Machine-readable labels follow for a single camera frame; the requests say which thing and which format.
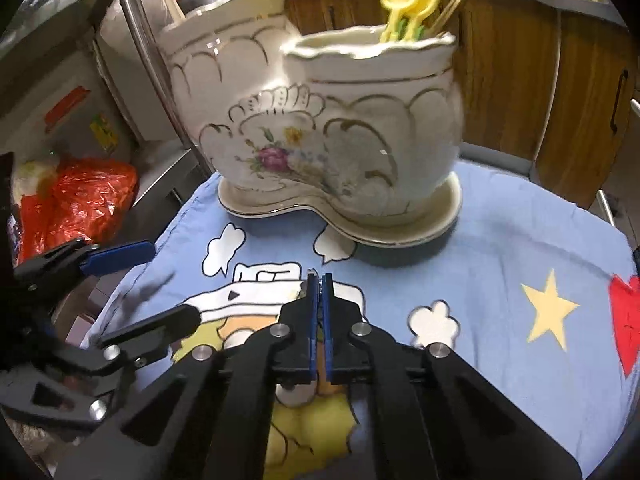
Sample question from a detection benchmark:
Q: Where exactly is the red plastic bag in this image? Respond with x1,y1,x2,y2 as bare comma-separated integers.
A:
20,157,138,261

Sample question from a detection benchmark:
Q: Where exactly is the black cabinet handle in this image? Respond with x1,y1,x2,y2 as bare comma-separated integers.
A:
611,69,629,135

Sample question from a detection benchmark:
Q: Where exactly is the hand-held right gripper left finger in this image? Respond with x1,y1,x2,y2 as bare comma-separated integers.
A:
55,272,321,480

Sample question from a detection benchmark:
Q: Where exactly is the blue cartoon printed cloth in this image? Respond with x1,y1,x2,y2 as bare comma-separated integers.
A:
82,160,640,480

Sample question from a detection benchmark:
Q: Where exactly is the chrome metal tube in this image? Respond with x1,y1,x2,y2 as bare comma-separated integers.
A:
112,0,213,181

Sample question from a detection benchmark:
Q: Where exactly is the cream floral ceramic utensil holder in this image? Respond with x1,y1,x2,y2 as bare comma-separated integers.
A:
159,0,463,247

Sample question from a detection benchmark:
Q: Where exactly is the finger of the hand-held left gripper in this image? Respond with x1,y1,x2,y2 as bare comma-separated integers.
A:
100,305,202,368
15,240,156,293

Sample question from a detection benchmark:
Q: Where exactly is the wooden cabinet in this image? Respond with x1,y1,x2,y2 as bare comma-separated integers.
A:
282,0,633,211

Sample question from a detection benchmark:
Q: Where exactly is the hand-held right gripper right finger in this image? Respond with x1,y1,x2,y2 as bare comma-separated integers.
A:
322,272,583,480

